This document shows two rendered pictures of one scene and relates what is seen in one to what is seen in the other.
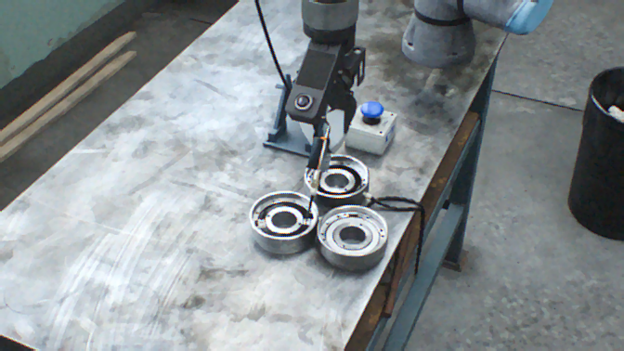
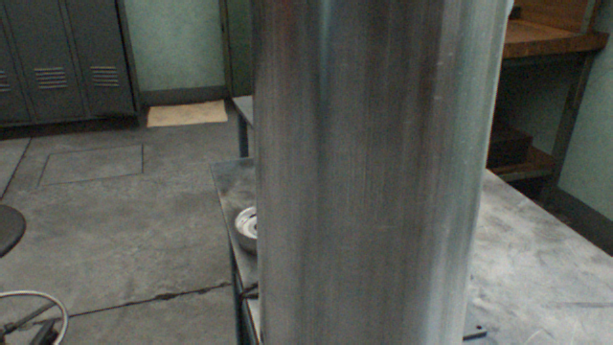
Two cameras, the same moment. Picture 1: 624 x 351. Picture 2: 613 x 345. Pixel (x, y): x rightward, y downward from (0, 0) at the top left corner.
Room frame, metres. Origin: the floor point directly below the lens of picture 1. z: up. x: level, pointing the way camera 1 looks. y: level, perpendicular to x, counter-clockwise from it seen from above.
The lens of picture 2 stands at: (1.34, -0.48, 1.30)
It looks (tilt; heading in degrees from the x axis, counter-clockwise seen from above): 28 degrees down; 138
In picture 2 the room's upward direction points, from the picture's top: straight up
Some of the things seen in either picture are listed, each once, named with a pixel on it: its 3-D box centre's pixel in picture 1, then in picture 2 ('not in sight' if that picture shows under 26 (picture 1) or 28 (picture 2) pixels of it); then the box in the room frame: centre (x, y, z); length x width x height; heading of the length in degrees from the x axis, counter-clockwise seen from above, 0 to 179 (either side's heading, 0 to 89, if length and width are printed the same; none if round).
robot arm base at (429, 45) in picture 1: (440, 27); not in sight; (1.34, -0.27, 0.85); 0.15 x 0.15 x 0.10
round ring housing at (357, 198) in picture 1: (336, 184); not in sight; (0.89, -0.04, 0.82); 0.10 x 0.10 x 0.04
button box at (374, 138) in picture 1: (371, 127); not in sight; (1.04, -0.11, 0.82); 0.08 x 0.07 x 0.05; 155
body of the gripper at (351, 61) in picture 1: (331, 56); not in sight; (0.88, -0.03, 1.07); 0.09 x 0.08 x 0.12; 155
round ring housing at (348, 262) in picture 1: (352, 239); (265, 230); (0.77, -0.06, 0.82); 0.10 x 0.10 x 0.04
